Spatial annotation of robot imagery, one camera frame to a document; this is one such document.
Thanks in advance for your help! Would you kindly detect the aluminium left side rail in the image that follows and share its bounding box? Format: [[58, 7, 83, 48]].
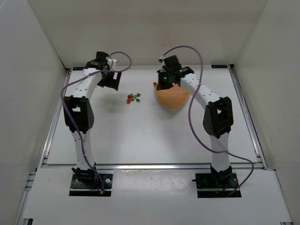
[[35, 67, 71, 172]]

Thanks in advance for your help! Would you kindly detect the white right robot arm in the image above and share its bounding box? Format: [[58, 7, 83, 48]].
[[157, 55, 233, 188]]

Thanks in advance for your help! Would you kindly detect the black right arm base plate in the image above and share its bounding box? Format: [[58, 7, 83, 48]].
[[192, 173, 241, 198]]

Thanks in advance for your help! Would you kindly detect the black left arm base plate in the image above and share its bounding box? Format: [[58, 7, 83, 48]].
[[69, 173, 113, 197]]

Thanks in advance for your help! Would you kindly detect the woven fan-shaped fruit basket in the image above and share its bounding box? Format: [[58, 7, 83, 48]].
[[154, 84, 190, 110]]

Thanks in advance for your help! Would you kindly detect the aluminium front rail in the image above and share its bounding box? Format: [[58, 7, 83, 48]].
[[41, 163, 264, 170]]

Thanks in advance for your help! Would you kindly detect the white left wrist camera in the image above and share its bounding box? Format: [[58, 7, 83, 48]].
[[106, 57, 118, 68]]

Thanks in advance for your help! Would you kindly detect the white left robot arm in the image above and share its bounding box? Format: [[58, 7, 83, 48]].
[[61, 52, 121, 193]]

